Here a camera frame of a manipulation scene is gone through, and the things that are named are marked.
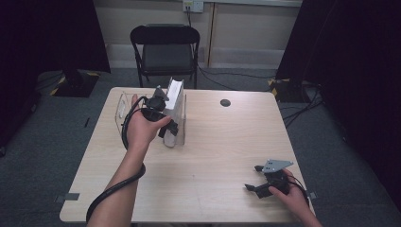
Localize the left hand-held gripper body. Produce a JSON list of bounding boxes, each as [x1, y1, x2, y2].
[[139, 85, 170, 123]]

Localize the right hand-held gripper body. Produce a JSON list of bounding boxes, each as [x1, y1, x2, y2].
[[257, 158, 294, 200]]

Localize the white book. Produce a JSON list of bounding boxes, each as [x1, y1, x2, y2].
[[162, 77, 185, 148]]

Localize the clear acrylic book rack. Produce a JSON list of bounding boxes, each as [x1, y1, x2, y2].
[[113, 91, 188, 148]]

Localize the person's right hand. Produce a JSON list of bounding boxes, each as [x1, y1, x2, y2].
[[268, 167, 310, 216]]

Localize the person's left hand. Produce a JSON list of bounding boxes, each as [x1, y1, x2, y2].
[[125, 93, 173, 153]]

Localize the black folding chair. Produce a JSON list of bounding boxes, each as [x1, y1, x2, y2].
[[130, 23, 201, 90]]

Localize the black stand base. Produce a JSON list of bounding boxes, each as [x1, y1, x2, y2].
[[49, 69, 102, 98], [268, 78, 312, 104]]

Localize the black curtain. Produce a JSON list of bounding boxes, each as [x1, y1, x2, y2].
[[0, 0, 112, 152], [275, 0, 401, 211]]

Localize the grey tape strip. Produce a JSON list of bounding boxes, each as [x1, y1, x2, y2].
[[54, 192, 80, 203]]

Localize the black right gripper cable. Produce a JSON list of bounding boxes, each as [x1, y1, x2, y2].
[[284, 174, 312, 206]]

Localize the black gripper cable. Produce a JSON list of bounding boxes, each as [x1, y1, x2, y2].
[[284, 174, 312, 206], [85, 96, 151, 223]]

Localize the black power cable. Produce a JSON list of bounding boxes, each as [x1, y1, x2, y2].
[[186, 5, 276, 93]]

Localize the black floor cables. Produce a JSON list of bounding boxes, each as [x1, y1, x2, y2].
[[281, 80, 325, 130]]

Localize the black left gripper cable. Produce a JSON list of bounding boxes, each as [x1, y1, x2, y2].
[[85, 96, 151, 223]]

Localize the white wall socket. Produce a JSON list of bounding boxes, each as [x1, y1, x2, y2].
[[182, 0, 205, 14]]

